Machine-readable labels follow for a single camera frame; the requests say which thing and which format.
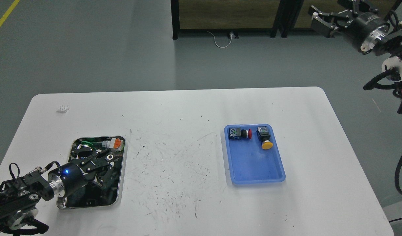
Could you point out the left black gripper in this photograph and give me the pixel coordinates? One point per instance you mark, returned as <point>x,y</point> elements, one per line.
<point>103,170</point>

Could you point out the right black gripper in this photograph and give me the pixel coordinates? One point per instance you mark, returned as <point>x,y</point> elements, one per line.
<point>364,32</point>

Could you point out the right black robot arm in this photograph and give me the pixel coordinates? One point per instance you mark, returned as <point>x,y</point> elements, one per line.
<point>390,77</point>

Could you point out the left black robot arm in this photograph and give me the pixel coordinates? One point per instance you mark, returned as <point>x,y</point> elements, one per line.
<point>18,198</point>

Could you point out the silver metal tray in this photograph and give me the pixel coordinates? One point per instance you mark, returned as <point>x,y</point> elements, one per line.
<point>91,196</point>

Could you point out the blue plastic tray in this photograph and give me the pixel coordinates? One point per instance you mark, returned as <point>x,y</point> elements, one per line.
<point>249,163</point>

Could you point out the wooden cabinet right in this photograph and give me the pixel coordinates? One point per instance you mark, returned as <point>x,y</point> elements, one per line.
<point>295,16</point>

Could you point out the wooden cabinet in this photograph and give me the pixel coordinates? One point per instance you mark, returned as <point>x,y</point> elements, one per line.
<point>295,16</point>
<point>230,16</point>

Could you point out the small white plastic clip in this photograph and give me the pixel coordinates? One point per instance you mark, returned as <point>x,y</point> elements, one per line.
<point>63,109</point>

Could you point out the wooden cabinet left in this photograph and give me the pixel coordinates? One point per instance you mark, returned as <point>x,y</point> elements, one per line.
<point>230,16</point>

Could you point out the green push button switch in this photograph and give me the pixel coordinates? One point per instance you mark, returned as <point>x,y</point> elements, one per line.
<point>85,144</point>

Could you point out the orange white switch module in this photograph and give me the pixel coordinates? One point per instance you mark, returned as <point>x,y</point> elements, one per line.
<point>115,144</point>

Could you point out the yellow push button switch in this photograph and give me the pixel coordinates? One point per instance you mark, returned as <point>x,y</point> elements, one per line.
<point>263,135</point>

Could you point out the red push button switch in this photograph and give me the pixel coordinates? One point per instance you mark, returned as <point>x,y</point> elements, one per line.
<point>239,133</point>

